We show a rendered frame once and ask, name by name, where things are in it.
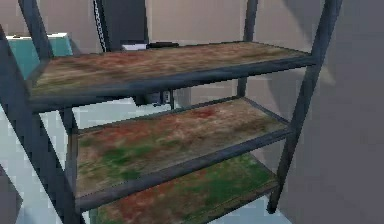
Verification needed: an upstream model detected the dark metal rusty shelf rack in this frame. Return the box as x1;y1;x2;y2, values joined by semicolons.
0;0;344;224

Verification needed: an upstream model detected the black flat device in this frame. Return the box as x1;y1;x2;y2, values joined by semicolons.
146;41;180;50

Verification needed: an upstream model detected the white flat box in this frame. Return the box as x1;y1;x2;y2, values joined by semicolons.
121;43;148;52

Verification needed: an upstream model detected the teal box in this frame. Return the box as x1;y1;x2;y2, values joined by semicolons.
6;32;74;80

